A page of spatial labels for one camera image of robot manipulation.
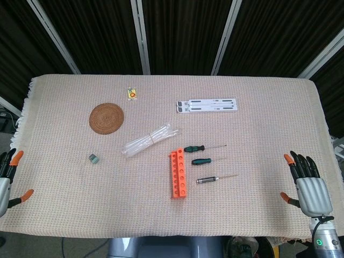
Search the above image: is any orange tool holder rack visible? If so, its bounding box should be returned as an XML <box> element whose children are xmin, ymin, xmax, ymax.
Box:
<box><xmin>170</xmin><ymin>147</ymin><xmax>189</xmax><ymax>200</ymax></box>

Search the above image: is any black silver precision screwdriver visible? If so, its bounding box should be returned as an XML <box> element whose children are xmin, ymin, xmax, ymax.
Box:
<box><xmin>196</xmin><ymin>174</ymin><xmax>239</xmax><ymax>185</ymax></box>

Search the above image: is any white folded laptop stand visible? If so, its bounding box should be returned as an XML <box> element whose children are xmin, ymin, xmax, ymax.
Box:
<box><xmin>176</xmin><ymin>98</ymin><xmax>239</xmax><ymax>113</ymax></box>

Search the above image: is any yellow candy packet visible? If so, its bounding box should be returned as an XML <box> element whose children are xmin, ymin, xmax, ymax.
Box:
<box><xmin>126</xmin><ymin>87</ymin><xmax>138</xmax><ymax>102</ymax></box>

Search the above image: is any black fabric partition panel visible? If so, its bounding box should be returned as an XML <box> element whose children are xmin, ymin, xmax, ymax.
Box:
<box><xmin>37</xmin><ymin>0</ymin><xmax>143</xmax><ymax>75</ymax></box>
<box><xmin>141</xmin><ymin>0</ymin><xmax>232</xmax><ymax>75</ymax></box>
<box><xmin>309</xmin><ymin>52</ymin><xmax>344</xmax><ymax>138</ymax></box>
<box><xmin>0</xmin><ymin>0</ymin><xmax>75</xmax><ymax>108</ymax></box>
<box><xmin>217</xmin><ymin>0</ymin><xmax>344</xmax><ymax>77</ymax></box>

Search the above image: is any short green black screwdriver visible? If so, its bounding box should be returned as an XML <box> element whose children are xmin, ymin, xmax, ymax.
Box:
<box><xmin>191</xmin><ymin>157</ymin><xmax>229</xmax><ymax>166</ymax></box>

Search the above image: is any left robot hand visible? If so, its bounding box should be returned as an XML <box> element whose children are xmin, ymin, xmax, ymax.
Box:
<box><xmin>0</xmin><ymin>148</ymin><xmax>35</xmax><ymax>218</ymax></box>

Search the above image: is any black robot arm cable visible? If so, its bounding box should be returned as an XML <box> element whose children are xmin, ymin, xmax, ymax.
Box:
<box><xmin>311</xmin><ymin>214</ymin><xmax>335</xmax><ymax>244</ymax></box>

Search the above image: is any white partition frame post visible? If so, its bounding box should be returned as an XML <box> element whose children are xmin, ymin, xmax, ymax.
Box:
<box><xmin>131</xmin><ymin>0</ymin><xmax>151</xmax><ymax>75</ymax></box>
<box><xmin>26</xmin><ymin>0</ymin><xmax>81</xmax><ymax>75</ymax></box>
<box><xmin>211</xmin><ymin>0</ymin><xmax>242</xmax><ymax>76</ymax></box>
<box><xmin>0</xmin><ymin>96</ymin><xmax>22</xmax><ymax>118</ymax></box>
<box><xmin>297</xmin><ymin>34</ymin><xmax>344</xmax><ymax>79</ymax></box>

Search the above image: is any beige woven tablecloth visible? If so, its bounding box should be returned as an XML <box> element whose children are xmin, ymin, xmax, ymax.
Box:
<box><xmin>0</xmin><ymin>74</ymin><xmax>342</xmax><ymax>242</ymax></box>

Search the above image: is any round woven rattan coaster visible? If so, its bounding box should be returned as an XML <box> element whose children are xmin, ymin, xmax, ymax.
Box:
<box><xmin>89</xmin><ymin>102</ymin><xmax>125</xmax><ymax>134</ymax></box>

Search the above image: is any long green black screwdriver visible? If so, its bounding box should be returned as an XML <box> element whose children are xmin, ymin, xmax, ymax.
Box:
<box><xmin>183</xmin><ymin>144</ymin><xmax>228</xmax><ymax>153</ymax></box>

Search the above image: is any grey robot torso base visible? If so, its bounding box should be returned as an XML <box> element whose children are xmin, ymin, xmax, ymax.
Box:
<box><xmin>107</xmin><ymin>236</ymin><xmax>229</xmax><ymax>258</ymax></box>

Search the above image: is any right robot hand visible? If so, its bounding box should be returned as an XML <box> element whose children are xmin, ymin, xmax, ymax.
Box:
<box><xmin>279</xmin><ymin>150</ymin><xmax>334</xmax><ymax>217</ymax></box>

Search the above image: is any clear plastic tube bundle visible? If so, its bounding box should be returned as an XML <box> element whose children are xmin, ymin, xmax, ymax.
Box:
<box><xmin>122</xmin><ymin>123</ymin><xmax>180</xmax><ymax>158</ymax></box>

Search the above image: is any white metal frame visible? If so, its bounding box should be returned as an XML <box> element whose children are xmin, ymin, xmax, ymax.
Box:
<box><xmin>332</xmin><ymin>135</ymin><xmax>344</xmax><ymax>163</ymax></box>

